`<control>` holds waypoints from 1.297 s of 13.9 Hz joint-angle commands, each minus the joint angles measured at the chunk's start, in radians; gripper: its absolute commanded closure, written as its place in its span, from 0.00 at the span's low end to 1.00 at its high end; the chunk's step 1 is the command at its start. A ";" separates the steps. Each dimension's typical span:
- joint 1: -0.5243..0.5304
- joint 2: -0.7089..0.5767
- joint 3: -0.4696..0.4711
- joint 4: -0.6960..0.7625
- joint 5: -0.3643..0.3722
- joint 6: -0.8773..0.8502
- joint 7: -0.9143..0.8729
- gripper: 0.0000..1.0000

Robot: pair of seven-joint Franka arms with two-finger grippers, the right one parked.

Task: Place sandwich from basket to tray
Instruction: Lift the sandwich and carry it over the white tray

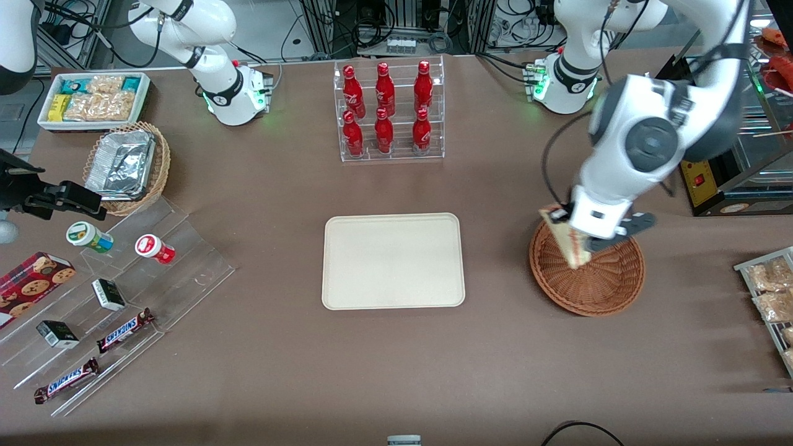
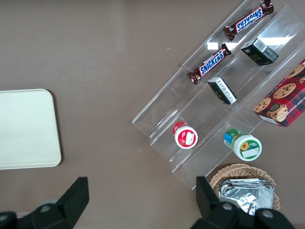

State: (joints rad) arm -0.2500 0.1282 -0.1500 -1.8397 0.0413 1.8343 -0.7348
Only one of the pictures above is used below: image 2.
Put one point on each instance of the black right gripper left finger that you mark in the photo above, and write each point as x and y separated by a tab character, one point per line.
71	205

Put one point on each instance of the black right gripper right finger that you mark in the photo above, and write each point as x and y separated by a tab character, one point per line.
209	202

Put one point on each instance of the light tan wicker basket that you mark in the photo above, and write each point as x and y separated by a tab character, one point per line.
228	170

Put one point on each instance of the beige rectangular tray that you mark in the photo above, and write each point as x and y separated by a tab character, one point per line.
26	128

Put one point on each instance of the stack of foil containers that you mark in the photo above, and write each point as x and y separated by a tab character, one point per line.
247	193

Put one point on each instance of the green lidded cup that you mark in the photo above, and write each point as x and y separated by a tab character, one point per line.
245	146

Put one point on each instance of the red lidded cup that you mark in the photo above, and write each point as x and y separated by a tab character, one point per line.
186	137

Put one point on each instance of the clear acrylic stepped display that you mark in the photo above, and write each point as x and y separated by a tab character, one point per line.
190	114

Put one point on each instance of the small black carton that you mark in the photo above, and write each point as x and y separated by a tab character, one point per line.
259	52
222	90

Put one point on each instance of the red tartan cookie box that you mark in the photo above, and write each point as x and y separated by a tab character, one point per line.
286	100

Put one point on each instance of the Snickers chocolate bar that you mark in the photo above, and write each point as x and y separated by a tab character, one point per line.
210	63
250	19

